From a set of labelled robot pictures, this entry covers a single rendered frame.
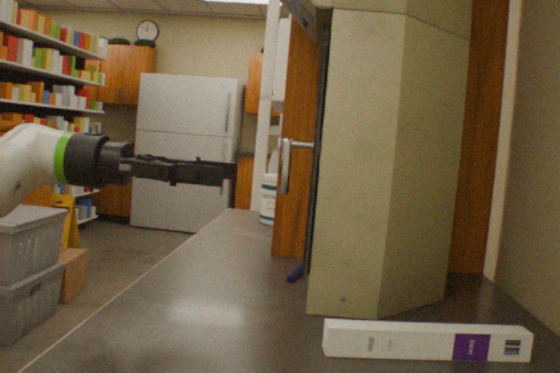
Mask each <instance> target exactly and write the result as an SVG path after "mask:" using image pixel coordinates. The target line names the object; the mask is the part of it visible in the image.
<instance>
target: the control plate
mask: <svg viewBox="0 0 560 373"><path fill-rule="evenodd" d="M289 1H290V2H291V3H292V5H291V4H290V3H289ZM285 2H286V7H287V9H288V11H289V12H290V13H292V14H293V16H294V17H295V18H296V19H297V20H298V22H299V23H300V24H301V25H302V26H303V24H302V22H304V21H303V20H302V19H301V16H302V15H301V14H302V13H301V12H300V11H302V10H303V11H304V12H305V13H303V14H305V15H303V16H304V17H305V18H304V20H305V21H306V22H307V23H308V24H309V27H308V26H307V25H306V26H307V28H306V29H307V30H306V29H305V28H304V26H303V28H304V29H305V30H306V31H307V32H308V33H309V35H310V36H311V37H312V38H313V39H314V26H313V16H312V15H310V14H309V13H308V11H307V10H306V9H305V8H304V7H303V5H302V4H301V3H300V2H299V1H298V0H285ZM301 9H302V10H301ZM300 15H301V16H300Z"/></svg>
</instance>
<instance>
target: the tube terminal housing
mask: <svg viewBox="0 0 560 373"><path fill-rule="evenodd" d="M472 9H473V3H472V0H334V10H333V18H332V25H331V29H332V31H331V42H330V52H329V63H328V74H327V85H326V94H327V96H326V107H325V118H324V129H323V140H322V152H321V163H320V175H319V186H318V197H317V208H316V219H315V222H314V230H313V241H312V252H311V263H310V273H309V274H308V289H307V304H306V313H307V314H317V315H326V316H335V317H344V318H361V319H370V320H379V319H382V318H385V317H388V316H392V315H396V314H399V313H403V312H406V311H410V310H413V309H416V308H419V307H421V306H423V305H426V304H430V303H433V302H437V301H440V300H443V295H444V291H445V287H446V277H447V268H448V259H449V250H450V240H451V231H452V225H453V222H454V213H455V204H456V194H457V185H458V175H459V166H460V156H461V150H460V148H461V138H462V129H463V119H464V110H465V101H466V82H467V73H468V64H469V56H468V55H469V45H470V42H469V41H470V36H471V27H470V26H471V18H472Z"/></svg>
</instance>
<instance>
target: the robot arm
mask: <svg viewBox="0 0 560 373"><path fill-rule="evenodd" d="M236 175H237V163H233V162H222V161H212V160H201V157H199V156H196V159H194V160H192V159H177V158H166V157H165V156H159V155H152V154H149V153H142V154H141V153H139V154H137V157H135V150H134V148H133V146H132V145H131V144H130V143H128V142H119V141H112V140H111V139H110V137H109V136H107V135H105V134H103V133H102V134H100V133H99V124H93V130H92V132H90V133H88V132H87V133H80V132H70V131H63V130H58V129H54V128H47V127H45V126H43V125H39V124H34V123H27V124H22V125H18V126H17V127H15V128H13V129H12V130H11V131H10V132H8V133H7V134H5V135H4V136H3V137H2V138H1V139H0V219H1V218H3V217H4V216H6V215H8V214H10V213H11V211H12V210H14V209H15V208H17V207H18V206H19V204H20V203H21V202H22V201H23V200H24V199H25V198H26V196H27V195H28V194H29V193H31V192H32V191H34V189H37V188H39V187H41V186H42V185H47V184H61V185H71V186H80V187H88V189H89V193H93V191H94V189H95V188H99V189H101V188H103V187H105V186H106V185H107V184H109V185H118V186H125V185H127V184H128V183H129V182H130V181H131V179H132V176H135V177H136V178H148V179H154V180H160V181H164V182H168V181H169V185H170V186H176V183H177V182H178V183H188V184H193V185H198V186H209V187H219V188H221V187H222V186H223V180H233V181H235V180H236Z"/></svg>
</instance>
